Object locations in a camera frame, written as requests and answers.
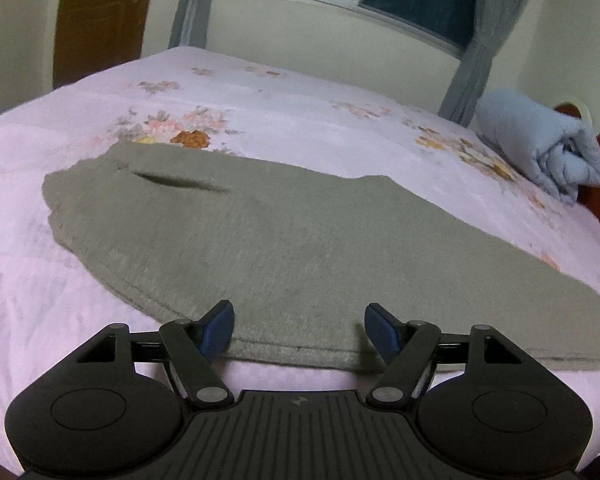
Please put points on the grey-green towel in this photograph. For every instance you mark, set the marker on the grey-green towel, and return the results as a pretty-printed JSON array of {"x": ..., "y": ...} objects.
[{"x": 280, "y": 235}]

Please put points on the rolled light blue blanket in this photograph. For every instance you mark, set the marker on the rolled light blue blanket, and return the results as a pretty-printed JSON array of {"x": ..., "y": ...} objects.
[{"x": 530, "y": 140}]

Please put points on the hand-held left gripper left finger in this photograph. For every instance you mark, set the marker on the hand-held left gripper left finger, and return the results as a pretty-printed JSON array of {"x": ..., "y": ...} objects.
[{"x": 219, "y": 330}]

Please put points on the grey curtain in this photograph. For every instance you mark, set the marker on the grey curtain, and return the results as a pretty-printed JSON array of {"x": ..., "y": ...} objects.
[
  {"x": 480, "y": 50},
  {"x": 192, "y": 5}
]

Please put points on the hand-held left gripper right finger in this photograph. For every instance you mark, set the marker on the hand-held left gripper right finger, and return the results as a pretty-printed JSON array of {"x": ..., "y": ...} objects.
[{"x": 380, "y": 331}]

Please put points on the pink floral bed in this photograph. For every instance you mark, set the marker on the pink floral bed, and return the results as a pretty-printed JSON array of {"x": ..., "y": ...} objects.
[{"x": 55, "y": 285}]

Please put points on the brown wooden door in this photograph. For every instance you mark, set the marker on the brown wooden door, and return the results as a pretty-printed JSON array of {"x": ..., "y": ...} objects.
[{"x": 100, "y": 20}]

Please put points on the window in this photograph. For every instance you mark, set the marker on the window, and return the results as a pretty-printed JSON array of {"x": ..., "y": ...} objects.
[{"x": 410, "y": 0}]

